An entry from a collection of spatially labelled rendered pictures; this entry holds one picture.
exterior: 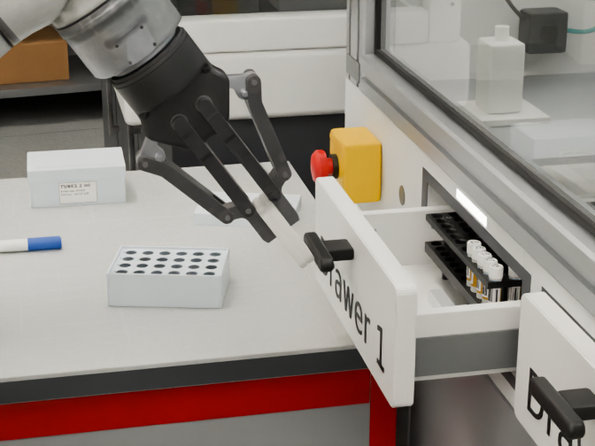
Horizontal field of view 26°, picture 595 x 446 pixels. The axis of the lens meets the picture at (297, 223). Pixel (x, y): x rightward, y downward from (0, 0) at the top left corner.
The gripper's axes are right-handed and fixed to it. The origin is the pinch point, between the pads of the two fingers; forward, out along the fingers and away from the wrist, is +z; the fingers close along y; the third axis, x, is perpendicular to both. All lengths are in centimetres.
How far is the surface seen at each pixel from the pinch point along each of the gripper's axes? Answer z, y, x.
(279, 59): 12, 11, 80
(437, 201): 13.2, 13.4, 12.9
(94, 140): 76, -52, 345
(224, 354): 11.5, -12.8, 10.5
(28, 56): 44, -55, 375
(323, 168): 10.3, 6.2, 31.1
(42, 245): 1.2, -26.2, 42.5
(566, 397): 9.1, 9.9, -31.4
